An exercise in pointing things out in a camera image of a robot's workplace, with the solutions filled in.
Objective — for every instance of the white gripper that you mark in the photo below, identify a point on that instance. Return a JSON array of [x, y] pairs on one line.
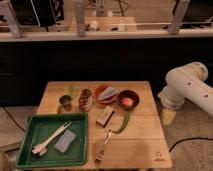
[[170, 100]]

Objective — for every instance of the green pepper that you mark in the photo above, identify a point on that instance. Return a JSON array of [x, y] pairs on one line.
[[124, 123]]

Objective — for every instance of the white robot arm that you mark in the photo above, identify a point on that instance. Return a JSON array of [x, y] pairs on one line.
[[185, 82]]

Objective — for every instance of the small metal cup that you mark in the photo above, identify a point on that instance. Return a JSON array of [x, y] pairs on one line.
[[65, 102]]

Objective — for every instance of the dark red bowl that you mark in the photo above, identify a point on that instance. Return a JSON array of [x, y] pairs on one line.
[[130, 94]]

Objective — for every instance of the orange ball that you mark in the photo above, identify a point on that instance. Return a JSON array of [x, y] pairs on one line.
[[127, 102]]

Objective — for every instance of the white brown block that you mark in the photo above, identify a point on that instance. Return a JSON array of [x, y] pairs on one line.
[[105, 116]]

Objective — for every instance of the grey blue cloth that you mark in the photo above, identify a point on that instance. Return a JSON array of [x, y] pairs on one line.
[[108, 92]]

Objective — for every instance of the orange plate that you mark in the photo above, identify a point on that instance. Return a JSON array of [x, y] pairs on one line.
[[99, 90]]

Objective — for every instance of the brown patterned jar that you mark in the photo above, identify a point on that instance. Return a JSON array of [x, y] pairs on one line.
[[85, 100]]

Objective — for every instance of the blue sponge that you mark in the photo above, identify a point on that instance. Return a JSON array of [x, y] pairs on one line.
[[65, 140]]

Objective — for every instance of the white plastic fork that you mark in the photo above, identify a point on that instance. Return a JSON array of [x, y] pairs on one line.
[[39, 147]]

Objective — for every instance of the green plastic tray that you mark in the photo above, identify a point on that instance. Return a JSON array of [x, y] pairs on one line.
[[40, 128]]

